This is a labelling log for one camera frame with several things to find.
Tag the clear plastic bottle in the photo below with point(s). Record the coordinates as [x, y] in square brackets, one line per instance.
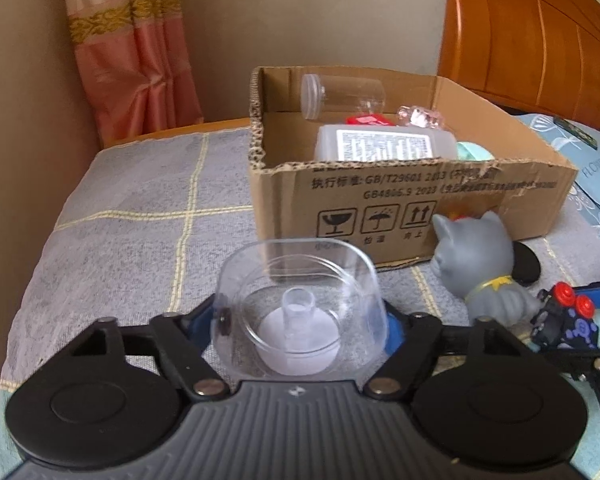
[321, 95]

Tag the clear plastic spool dish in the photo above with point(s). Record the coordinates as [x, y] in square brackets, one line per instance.
[299, 309]

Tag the black red-wheeled toy train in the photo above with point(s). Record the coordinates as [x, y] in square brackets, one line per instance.
[565, 320]

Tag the pink patterned curtain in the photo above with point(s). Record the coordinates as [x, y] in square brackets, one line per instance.
[134, 66]

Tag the wooden bed headboard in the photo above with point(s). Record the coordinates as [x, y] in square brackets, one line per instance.
[533, 55]

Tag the clear pink sand bottle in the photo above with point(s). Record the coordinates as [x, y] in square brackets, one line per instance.
[420, 117]

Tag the open cardboard box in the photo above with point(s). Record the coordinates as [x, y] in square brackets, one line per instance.
[385, 208]

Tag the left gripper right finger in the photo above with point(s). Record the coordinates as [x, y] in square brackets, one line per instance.
[415, 342]

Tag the grey cat figurine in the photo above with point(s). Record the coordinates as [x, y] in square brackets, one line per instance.
[474, 261]

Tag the white plastic jar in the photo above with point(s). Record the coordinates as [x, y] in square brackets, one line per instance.
[351, 143]

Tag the checked grey blue tablecloth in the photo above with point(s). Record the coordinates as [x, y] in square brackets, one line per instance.
[149, 226]

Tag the blue floral pillow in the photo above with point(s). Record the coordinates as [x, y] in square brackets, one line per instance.
[585, 191]

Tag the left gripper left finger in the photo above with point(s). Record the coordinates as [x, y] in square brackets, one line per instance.
[181, 340]

